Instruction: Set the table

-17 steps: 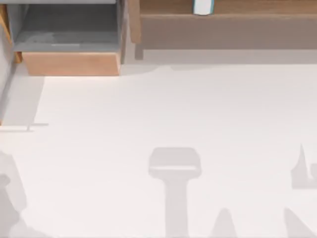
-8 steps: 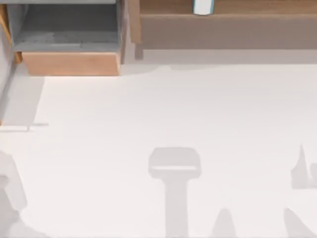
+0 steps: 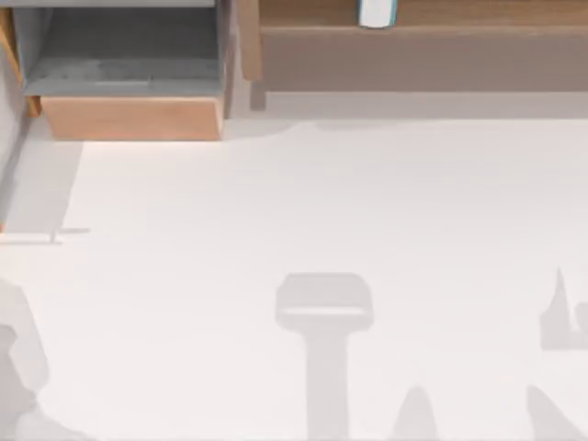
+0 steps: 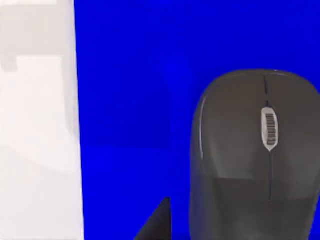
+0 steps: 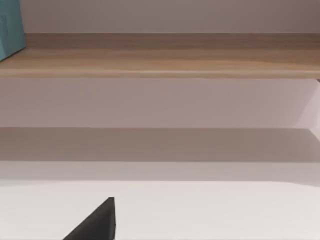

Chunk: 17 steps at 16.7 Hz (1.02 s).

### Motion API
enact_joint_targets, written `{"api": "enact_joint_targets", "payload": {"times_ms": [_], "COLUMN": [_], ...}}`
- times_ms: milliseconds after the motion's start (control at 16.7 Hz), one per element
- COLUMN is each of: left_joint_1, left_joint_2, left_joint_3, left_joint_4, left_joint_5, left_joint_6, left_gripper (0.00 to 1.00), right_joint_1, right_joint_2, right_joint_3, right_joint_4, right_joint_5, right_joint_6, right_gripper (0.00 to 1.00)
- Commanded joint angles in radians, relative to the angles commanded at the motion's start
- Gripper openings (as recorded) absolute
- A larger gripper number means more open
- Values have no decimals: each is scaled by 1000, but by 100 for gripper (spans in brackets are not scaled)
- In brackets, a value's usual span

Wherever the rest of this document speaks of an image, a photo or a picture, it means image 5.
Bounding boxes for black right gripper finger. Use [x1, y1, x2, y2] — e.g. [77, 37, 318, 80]
[62, 196, 117, 240]

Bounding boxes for wooden shelf board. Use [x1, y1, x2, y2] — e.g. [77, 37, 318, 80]
[0, 32, 320, 80]

